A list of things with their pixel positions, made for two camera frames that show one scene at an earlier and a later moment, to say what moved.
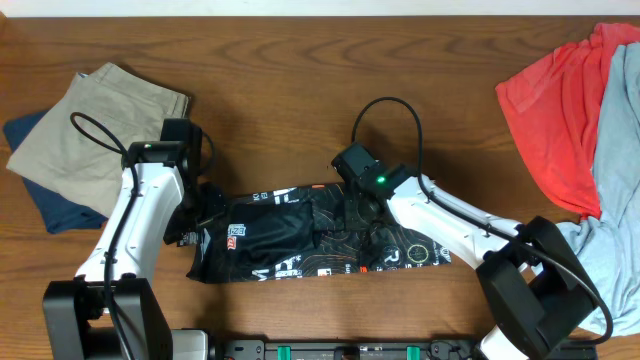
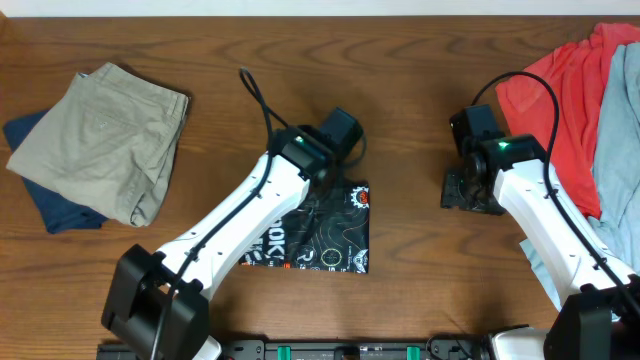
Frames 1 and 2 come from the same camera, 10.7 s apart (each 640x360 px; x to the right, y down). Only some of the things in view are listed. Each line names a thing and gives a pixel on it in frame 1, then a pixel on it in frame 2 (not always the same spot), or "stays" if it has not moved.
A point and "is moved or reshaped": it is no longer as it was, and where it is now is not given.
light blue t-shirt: x=604 y=251 stays
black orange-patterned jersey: x=301 y=231 is moved or reshaped
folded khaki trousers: x=76 y=149 stays
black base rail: x=347 y=349 stays
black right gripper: x=358 y=215 to x=455 y=190
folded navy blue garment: x=57 y=212 stays
